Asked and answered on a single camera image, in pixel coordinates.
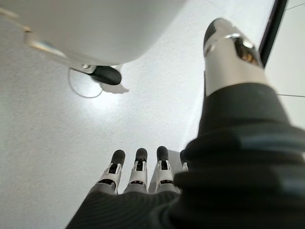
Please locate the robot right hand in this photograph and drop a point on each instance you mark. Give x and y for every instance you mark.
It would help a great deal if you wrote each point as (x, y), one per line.
(233, 155)

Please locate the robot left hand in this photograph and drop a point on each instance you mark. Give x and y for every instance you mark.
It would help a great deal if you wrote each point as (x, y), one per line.
(104, 75)

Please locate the dark door frame strip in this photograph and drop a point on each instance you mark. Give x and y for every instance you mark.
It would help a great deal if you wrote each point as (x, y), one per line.
(274, 28)

